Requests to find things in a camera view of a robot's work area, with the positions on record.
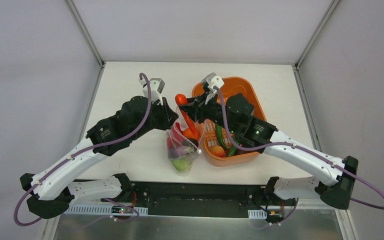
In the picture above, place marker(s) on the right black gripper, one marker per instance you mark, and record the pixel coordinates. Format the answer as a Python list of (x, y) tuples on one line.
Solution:
[(198, 108)]

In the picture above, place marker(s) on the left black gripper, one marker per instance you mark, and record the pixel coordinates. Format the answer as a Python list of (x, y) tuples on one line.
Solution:
[(165, 113)]

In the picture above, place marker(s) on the red toy chili pepper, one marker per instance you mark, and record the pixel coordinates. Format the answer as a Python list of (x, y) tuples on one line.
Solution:
[(174, 137)]

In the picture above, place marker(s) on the orange toy tangerine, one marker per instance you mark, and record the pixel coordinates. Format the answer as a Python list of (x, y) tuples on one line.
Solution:
[(188, 133)]

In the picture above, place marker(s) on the clear pink zip top bag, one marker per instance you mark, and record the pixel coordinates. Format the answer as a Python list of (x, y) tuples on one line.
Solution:
[(198, 145)]

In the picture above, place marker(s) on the purple toy eggplant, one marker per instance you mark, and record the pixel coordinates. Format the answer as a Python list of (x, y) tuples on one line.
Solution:
[(179, 151)]

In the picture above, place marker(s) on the green toy cabbage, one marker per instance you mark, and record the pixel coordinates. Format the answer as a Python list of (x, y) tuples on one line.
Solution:
[(182, 165)]

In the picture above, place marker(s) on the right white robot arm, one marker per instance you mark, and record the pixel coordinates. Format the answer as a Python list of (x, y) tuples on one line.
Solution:
[(331, 177)]

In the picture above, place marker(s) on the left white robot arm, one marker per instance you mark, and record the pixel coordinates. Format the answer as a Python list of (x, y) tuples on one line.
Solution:
[(56, 189)]

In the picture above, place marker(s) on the orange yellow toy peach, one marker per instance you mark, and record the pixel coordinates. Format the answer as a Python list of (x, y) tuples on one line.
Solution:
[(217, 151)]

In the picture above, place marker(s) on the orange plastic basket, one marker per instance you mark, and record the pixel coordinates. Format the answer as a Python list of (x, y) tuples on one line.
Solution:
[(232, 86)]

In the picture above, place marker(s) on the long green toy pepper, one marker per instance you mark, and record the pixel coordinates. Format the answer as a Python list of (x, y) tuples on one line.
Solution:
[(232, 151)]

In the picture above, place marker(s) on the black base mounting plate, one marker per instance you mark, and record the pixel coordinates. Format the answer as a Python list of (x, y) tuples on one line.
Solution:
[(200, 200)]

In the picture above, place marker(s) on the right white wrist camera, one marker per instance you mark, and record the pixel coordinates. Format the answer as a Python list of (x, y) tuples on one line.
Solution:
[(210, 83)]

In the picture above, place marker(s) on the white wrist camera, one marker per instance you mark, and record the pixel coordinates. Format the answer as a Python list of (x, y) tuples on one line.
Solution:
[(210, 83), (156, 88)]

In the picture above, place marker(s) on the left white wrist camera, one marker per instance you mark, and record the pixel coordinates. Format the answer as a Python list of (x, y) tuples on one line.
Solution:
[(156, 88)]

